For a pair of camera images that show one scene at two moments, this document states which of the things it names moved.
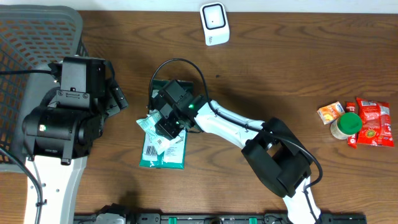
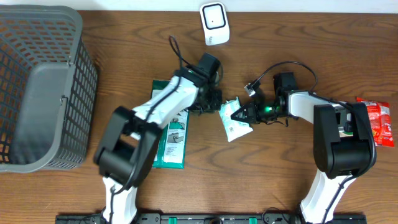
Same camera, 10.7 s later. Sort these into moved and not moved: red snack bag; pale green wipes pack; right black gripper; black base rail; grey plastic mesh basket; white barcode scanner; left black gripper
Moved: pale green wipes pack; right black gripper; left black gripper
Not moved: white barcode scanner; red snack bag; black base rail; grey plastic mesh basket
